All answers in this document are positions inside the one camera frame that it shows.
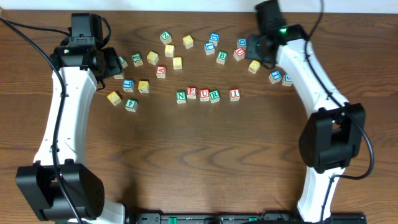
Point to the blue T block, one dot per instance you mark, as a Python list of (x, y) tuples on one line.
[(275, 76)]

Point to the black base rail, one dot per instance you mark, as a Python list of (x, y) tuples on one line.
[(268, 217)]

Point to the red I block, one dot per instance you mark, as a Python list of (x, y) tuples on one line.
[(234, 94)]

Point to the red u block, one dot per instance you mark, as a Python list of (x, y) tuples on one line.
[(204, 95), (239, 54)]

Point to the blue 5 block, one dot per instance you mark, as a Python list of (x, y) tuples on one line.
[(287, 81)]

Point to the yellow C block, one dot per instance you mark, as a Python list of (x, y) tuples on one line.
[(115, 98)]

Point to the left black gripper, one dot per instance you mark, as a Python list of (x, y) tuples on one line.
[(112, 62)]

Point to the green 4 block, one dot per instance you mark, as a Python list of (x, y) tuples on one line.
[(131, 105)]

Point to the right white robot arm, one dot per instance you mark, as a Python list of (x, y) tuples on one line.
[(332, 135)]

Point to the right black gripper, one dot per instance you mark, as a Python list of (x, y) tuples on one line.
[(257, 48)]

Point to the red E block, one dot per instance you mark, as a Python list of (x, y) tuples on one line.
[(191, 92)]

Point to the green V block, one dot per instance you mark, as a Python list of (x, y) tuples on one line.
[(119, 76)]

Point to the yellow S block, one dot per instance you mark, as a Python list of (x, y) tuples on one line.
[(169, 50)]

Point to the green N block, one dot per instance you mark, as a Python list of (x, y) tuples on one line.
[(181, 97)]

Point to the blue d block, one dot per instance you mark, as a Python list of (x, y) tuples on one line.
[(214, 38), (242, 43)]

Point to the green R block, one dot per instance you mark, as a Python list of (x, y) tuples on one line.
[(214, 96)]

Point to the blue L block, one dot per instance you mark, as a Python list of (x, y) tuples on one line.
[(128, 85)]

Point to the green Z block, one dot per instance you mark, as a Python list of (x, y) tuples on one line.
[(165, 37)]

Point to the yellow O block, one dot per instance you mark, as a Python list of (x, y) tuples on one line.
[(153, 58)]

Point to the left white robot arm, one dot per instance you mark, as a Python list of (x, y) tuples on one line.
[(58, 186)]

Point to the blue D block left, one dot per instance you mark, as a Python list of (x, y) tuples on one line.
[(214, 38)]

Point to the green 7 block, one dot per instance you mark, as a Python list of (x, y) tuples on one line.
[(123, 61)]

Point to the yellow block beside L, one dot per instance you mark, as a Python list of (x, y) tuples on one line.
[(143, 86)]

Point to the green B block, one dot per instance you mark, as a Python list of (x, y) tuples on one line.
[(221, 57)]

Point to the blue D block right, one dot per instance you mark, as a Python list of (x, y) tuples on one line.
[(242, 43)]

